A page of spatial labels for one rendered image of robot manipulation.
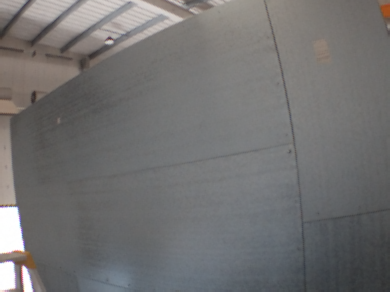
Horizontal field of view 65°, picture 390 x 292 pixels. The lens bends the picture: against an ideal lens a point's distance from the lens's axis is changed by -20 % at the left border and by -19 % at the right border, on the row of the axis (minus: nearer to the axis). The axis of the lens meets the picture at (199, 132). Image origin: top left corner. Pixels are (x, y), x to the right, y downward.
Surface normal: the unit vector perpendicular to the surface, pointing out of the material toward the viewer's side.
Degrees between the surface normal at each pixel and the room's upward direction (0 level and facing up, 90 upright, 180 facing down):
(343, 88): 90
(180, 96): 90
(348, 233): 90
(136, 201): 90
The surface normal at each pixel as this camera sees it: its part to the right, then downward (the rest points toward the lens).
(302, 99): -0.60, -0.04
